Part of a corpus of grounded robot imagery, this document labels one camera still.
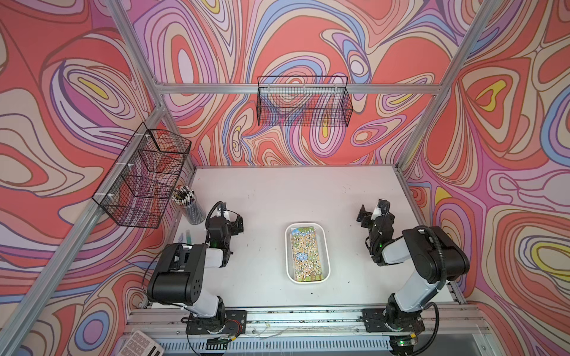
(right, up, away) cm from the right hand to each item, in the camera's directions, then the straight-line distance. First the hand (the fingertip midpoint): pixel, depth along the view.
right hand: (374, 211), depth 95 cm
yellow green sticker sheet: (-30, -15, -10) cm, 35 cm away
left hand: (-62, -2, -1) cm, 62 cm away
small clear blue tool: (-83, -12, -1) cm, 84 cm away
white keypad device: (-84, -39, -26) cm, 96 cm away
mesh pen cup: (-77, 0, -3) cm, 78 cm away
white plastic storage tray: (-23, -9, -6) cm, 26 cm away
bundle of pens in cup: (-80, +7, -6) cm, 81 cm away
